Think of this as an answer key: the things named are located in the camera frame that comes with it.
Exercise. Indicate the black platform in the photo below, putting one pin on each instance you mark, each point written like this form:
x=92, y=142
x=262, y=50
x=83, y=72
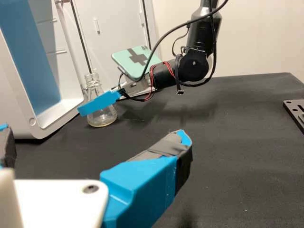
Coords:
x=297, y=111

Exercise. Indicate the clear flask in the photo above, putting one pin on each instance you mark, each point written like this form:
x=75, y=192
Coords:
x=99, y=118

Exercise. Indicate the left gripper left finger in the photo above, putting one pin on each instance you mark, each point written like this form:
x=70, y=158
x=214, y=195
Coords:
x=7, y=147

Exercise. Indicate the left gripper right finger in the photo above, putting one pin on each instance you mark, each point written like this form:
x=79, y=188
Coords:
x=142, y=185

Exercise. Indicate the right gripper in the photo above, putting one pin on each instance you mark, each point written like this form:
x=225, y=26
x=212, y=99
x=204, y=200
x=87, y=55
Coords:
x=137, y=86

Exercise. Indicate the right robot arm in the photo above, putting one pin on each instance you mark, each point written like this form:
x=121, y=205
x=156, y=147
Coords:
x=199, y=42

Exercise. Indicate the right wrist camera phone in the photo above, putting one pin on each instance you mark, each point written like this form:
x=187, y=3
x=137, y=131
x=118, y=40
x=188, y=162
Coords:
x=123, y=59

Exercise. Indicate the white incubator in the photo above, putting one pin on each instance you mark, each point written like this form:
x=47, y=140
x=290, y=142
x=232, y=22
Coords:
x=23, y=107

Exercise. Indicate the incubator door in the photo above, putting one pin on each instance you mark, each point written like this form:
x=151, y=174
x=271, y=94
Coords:
x=114, y=23

